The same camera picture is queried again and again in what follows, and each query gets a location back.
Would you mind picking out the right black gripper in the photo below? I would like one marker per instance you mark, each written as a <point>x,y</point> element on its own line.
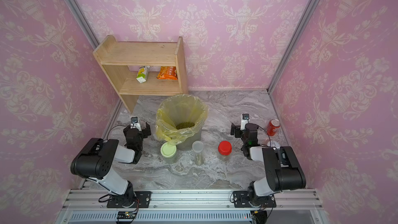
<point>235,130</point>

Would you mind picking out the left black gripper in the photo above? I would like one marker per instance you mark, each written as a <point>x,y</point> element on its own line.
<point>144,130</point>

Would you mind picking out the red jar lid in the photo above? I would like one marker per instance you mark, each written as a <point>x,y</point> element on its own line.
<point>225,146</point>

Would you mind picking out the clear plastic jar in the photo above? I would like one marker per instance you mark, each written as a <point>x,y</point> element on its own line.
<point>224,155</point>

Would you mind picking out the tall clear jar white lid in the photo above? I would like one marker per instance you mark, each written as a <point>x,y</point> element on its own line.
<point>198,148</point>

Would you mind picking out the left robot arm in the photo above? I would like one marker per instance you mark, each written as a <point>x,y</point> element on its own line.
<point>95,162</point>

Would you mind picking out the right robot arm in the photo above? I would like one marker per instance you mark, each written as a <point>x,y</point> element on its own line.
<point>282,169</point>

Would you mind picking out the pile of green mung beans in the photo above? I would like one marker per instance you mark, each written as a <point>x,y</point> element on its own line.
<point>185,125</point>

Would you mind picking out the jar with green lid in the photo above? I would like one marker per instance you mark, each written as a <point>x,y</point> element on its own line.
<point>169,153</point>

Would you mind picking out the yellow plastic bin liner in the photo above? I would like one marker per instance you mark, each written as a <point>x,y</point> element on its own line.
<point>169,124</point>

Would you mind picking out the mesh trash bin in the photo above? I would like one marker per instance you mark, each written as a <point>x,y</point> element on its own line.
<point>192,137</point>

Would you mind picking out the white round object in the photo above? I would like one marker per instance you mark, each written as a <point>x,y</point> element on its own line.
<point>273,144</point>

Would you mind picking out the red soda can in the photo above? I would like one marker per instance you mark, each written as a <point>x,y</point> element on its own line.
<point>273,126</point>

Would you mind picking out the green white carton box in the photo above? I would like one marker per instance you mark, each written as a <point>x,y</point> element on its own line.
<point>142,75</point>

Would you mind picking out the orange snack bag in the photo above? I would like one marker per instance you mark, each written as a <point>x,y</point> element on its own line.
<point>167,73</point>

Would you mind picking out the wooden two-tier shelf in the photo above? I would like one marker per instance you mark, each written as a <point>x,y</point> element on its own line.
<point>116,57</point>

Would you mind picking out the small electronics board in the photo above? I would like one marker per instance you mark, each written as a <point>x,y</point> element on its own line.
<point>125,216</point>

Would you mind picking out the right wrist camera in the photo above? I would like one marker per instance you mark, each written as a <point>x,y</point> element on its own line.
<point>244,120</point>

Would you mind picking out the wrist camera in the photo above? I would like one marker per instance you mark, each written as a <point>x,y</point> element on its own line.
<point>135,124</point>
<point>244,120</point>

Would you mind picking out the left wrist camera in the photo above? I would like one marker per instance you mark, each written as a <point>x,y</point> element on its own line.
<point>135,124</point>

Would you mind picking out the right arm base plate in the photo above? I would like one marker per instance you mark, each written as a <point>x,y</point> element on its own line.
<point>245,199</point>

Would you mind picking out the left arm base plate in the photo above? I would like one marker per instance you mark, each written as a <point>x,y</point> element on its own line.
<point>139,199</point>

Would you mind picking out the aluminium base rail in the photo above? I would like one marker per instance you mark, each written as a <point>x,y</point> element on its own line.
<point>195,207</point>

